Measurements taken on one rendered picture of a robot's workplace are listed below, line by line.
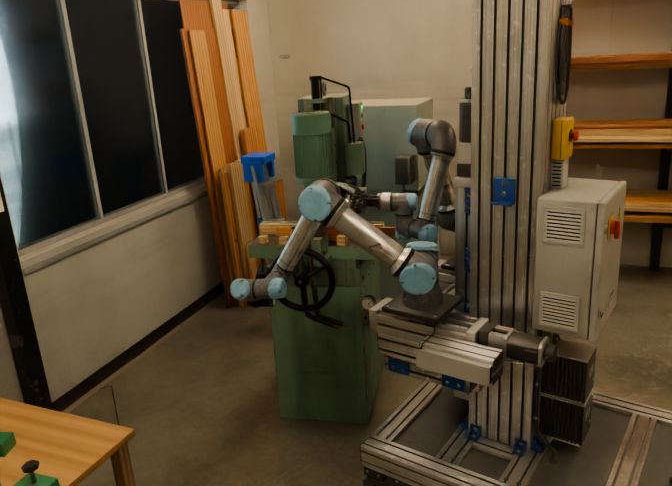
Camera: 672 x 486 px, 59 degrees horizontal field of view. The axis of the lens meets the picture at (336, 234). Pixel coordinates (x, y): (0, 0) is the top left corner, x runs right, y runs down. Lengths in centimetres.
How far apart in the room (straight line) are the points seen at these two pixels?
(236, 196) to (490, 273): 232
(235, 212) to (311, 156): 160
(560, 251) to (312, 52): 355
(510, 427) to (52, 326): 224
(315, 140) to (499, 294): 102
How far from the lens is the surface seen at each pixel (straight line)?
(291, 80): 528
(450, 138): 238
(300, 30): 523
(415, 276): 197
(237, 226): 416
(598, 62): 428
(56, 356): 340
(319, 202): 195
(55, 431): 236
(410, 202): 245
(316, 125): 260
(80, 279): 344
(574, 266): 206
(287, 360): 291
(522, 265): 216
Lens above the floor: 172
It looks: 17 degrees down
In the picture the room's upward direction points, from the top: 3 degrees counter-clockwise
